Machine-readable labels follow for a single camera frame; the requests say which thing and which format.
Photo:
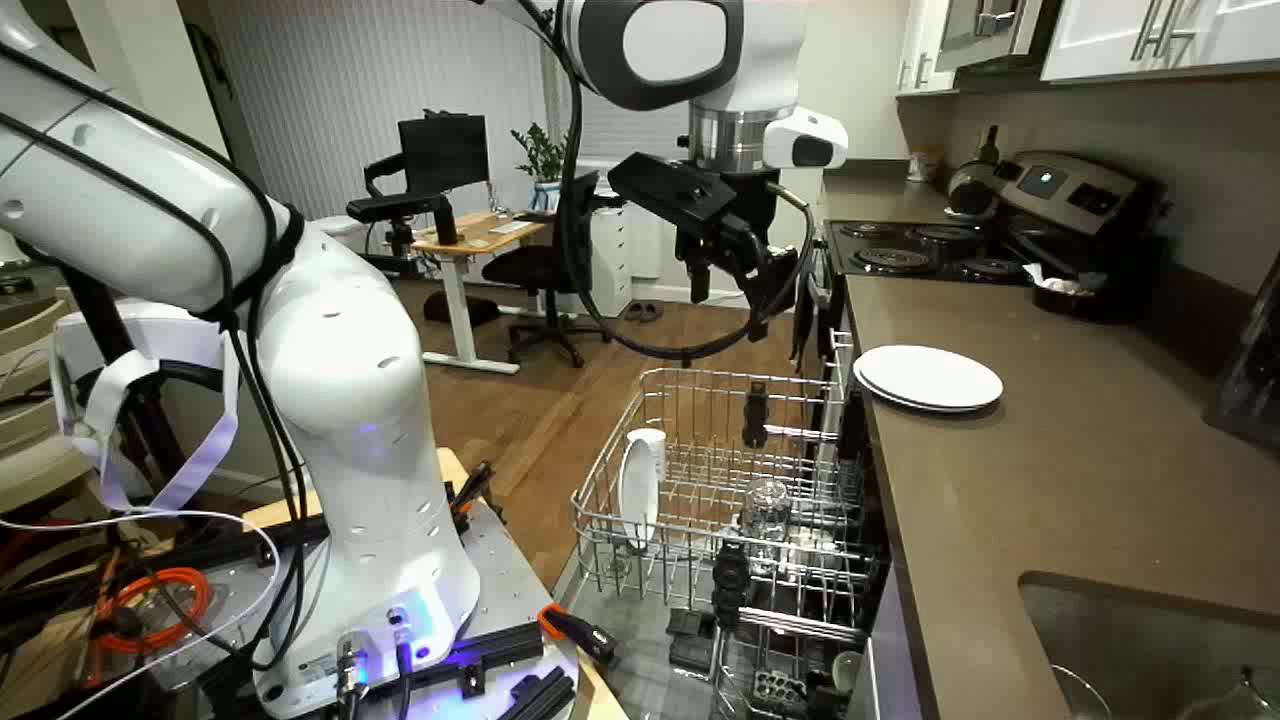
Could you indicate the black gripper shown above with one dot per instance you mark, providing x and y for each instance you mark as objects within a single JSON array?
[{"x": 726, "y": 241}]

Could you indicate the white round plate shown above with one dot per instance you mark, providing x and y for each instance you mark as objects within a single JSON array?
[
  {"x": 643, "y": 484},
  {"x": 885, "y": 401},
  {"x": 932, "y": 374}
]

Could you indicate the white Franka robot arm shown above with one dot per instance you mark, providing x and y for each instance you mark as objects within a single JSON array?
[{"x": 344, "y": 401}]

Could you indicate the loaded lower dishwasher rack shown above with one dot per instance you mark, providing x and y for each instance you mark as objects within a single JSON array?
[{"x": 744, "y": 653}]

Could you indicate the grey open dishwasher door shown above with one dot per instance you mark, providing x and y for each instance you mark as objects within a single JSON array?
[{"x": 621, "y": 664}]

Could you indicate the black countertop appliance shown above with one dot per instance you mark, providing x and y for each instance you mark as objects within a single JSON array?
[{"x": 1252, "y": 365}]

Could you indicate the black rack clip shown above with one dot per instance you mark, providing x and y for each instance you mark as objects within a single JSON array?
[{"x": 757, "y": 412}]

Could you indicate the black kitchen stove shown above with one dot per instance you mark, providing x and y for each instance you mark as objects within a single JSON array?
[{"x": 932, "y": 250}]

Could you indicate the dark kettle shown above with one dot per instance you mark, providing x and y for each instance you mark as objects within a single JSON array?
[{"x": 973, "y": 193}]

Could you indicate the white crumpled cloth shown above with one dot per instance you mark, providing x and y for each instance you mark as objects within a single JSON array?
[{"x": 1050, "y": 281}]

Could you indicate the green potted plant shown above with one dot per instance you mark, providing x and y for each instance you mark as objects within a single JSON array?
[{"x": 540, "y": 153}]

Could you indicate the wooden desk white legs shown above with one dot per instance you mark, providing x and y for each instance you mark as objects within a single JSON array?
[{"x": 483, "y": 236}]

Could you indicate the dark overhead microwave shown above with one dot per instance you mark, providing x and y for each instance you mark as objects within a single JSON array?
[{"x": 992, "y": 24}]

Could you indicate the black clamp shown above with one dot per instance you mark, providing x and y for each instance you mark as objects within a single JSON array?
[{"x": 469, "y": 494}]

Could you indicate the robot mounting table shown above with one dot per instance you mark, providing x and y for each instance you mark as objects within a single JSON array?
[{"x": 514, "y": 564}]

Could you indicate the black armrest swivel chair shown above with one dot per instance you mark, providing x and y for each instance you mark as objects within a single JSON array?
[{"x": 387, "y": 207}]

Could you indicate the steel kitchen sink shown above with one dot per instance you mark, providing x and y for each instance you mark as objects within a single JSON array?
[{"x": 1135, "y": 643}]

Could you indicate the white box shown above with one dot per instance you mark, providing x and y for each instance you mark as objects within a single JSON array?
[{"x": 166, "y": 327}]

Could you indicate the black tripod pole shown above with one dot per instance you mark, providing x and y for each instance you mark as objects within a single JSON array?
[{"x": 105, "y": 340}]

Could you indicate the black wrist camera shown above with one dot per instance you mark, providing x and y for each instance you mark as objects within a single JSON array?
[{"x": 664, "y": 186}]

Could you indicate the narrow white wall cabinet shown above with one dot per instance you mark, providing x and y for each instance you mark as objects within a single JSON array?
[{"x": 922, "y": 45}]

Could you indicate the wide white wall cabinet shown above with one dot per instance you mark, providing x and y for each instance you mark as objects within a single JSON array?
[{"x": 1107, "y": 34}]

